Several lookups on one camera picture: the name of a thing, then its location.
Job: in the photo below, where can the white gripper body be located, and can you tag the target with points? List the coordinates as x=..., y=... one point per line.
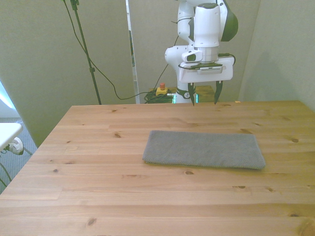
x=221, y=72

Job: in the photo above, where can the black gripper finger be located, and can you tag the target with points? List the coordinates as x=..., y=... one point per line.
x=218, y=91
x=192, y=93

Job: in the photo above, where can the grey towel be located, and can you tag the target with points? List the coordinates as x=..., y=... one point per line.
x=204, y=151

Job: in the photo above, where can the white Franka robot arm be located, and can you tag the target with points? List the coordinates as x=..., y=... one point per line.
x=206, y=27

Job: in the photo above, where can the yellow emergency stop button box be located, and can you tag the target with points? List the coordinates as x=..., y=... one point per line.
x=162, y=90

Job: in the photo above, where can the white vertical partition strip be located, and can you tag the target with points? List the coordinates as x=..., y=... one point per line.
x=133, y=54

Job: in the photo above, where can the black tripod stand pole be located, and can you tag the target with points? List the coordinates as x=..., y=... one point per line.
x=85, y=46

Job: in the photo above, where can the white plug adapter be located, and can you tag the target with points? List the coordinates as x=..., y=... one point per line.
x=16, y=146

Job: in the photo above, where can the white side table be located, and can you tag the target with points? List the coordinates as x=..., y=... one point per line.
x=8, y=134

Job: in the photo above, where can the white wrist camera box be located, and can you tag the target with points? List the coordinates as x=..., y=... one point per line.
x=190, y=57

